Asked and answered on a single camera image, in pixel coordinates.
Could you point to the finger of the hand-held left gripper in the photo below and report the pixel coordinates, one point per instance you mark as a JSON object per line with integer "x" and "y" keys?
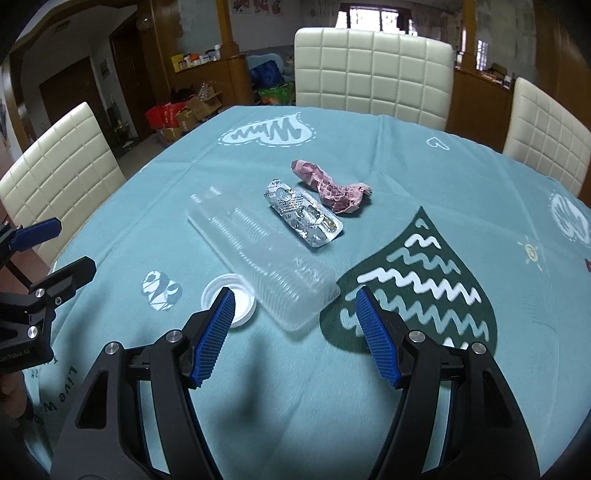
{"x": 37, "y": 233}
{"x": 64, "y": 277}

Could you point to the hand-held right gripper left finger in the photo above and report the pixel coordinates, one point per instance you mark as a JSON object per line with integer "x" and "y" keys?
{"x": 212, "y": 337}

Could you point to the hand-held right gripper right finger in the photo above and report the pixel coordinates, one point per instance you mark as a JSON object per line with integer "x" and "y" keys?
{"x": 378, "y": 341}

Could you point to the clear ribbed plastic tray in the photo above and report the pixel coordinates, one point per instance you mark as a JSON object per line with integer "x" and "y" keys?
{"x": 263, "y": 258}

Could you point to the person's left hand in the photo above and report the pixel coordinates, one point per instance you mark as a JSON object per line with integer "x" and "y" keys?
{"x": 14, "y": 394}

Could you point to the white round plastic lid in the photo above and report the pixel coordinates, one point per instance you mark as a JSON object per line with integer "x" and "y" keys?
{"x": 229, "y": 300}

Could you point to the cream quilted leather chair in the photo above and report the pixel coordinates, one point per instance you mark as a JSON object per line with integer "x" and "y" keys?
{"x": 55, "y": 184}
{"x": 371, "y": 74}
{"x": 549, "y": 134}

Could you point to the teal printed tablecloth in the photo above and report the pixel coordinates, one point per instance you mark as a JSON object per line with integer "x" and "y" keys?
{"x": 323, "y": 230}

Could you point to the dark wooden door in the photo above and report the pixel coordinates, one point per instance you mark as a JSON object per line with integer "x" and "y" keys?
{"x": 78, "y": 106}

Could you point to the silver foil blister pack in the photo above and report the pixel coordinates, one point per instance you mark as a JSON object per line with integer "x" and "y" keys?
{"x": 302, "y": 214}

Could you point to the pink crumpled paper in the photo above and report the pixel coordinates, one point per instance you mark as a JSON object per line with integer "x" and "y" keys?
{"x": 332, "y": 187}

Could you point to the red shopping bag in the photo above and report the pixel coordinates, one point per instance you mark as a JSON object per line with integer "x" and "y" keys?
{"x": 162, "y": 115}

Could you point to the stack of cardboard boxes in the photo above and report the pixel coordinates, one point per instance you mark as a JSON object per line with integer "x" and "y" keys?
{"x": 198, "y": 113}

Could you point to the wooden half-height cabinet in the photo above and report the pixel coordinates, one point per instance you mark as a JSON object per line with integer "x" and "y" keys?
{"x": 212, "y": 78}

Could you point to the wooden side cabinet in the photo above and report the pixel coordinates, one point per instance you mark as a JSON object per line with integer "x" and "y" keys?
{"x": 482, "y": 106}

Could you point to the colourful printed bag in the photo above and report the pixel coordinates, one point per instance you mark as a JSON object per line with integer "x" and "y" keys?
{"x": 274, "y": 85}

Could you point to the window with wooden frame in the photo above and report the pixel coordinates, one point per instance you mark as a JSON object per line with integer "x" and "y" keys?
{"x": 374, "y": 18}

